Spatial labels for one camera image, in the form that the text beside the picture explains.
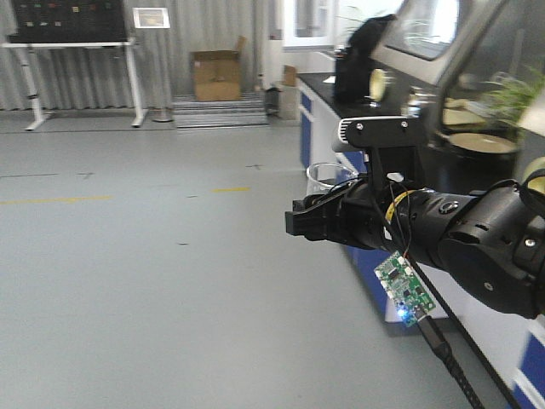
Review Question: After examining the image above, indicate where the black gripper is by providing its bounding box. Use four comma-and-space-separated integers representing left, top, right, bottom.
284, 181, 394, 251

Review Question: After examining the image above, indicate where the clear glass beaker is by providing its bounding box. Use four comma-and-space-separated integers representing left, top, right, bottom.
306, 162, 359, 196

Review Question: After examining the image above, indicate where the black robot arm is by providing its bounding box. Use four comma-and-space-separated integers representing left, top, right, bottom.
285, 158, 544, 319

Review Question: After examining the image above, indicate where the green circuit board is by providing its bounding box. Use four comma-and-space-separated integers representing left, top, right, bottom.
374, 251, 436, 327

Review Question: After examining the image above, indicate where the metal floor grate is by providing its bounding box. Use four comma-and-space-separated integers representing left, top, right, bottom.
172, 92, 268, 130

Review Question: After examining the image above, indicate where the black bag on counter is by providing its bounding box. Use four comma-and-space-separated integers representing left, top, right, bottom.
333, 14, 396, 103

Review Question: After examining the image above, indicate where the green potted plant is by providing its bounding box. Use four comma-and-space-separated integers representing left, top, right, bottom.
481, 66, 544, 144

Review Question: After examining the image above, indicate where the brown cardboard box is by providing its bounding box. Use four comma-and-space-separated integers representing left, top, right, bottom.
191, 36, 247, 101

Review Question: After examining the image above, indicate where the picture sign on stand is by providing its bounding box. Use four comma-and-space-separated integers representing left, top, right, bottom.
132, 7, 170, 29

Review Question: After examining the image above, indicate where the white standing desk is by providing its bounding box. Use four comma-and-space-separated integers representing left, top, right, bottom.
1, 37, 147, 131

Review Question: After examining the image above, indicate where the black pegboard panel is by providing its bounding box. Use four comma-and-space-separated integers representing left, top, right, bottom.
8, 0, 128, 43

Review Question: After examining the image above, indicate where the black braided cable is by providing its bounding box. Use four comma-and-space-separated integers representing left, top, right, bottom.
415, 259, 516, 409

